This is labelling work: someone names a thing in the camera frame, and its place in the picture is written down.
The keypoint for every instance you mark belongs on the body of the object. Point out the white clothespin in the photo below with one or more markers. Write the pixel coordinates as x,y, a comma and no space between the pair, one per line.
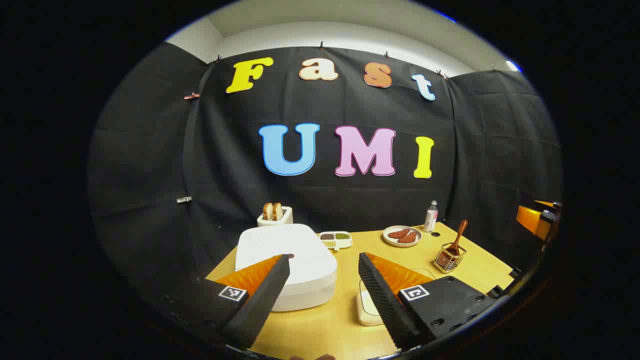
183,199

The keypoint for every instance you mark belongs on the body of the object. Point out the red clothespin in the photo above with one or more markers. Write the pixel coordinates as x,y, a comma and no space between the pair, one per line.
191,96

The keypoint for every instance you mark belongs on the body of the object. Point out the white rice cooker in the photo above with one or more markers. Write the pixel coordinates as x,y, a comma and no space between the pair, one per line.
300,250

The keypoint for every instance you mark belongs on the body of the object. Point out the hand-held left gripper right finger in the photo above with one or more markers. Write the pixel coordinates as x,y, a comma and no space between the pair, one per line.
385,310

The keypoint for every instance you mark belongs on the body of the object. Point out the brown wooden spoon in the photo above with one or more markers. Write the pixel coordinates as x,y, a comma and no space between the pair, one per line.
459,235

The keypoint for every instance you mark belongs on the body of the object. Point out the toasted bread slice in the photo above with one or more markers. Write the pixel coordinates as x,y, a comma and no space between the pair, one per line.
278,211
268,211

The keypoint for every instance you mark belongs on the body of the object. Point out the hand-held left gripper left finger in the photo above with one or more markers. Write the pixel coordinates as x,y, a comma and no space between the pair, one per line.
265,305

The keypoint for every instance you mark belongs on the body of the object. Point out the white round plate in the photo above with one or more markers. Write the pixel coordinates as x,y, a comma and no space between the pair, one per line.
400,244

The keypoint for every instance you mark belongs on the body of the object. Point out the white toaster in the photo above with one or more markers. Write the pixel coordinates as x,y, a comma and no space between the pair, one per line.
282,220

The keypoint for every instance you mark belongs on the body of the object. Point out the black backdrop cloth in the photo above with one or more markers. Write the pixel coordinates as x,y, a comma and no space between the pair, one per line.
325,110

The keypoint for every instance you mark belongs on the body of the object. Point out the small pink label bottle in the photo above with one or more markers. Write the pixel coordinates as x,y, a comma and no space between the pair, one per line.
430,220

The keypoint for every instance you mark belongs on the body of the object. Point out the red meat slice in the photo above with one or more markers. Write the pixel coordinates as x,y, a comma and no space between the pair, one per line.
408,238
398,233

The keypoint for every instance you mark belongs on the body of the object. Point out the white divided bean dish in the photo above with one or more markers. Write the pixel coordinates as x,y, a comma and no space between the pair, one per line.
335,245

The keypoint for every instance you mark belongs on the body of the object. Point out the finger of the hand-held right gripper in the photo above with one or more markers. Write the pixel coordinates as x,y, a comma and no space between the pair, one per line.
547,204
532,220

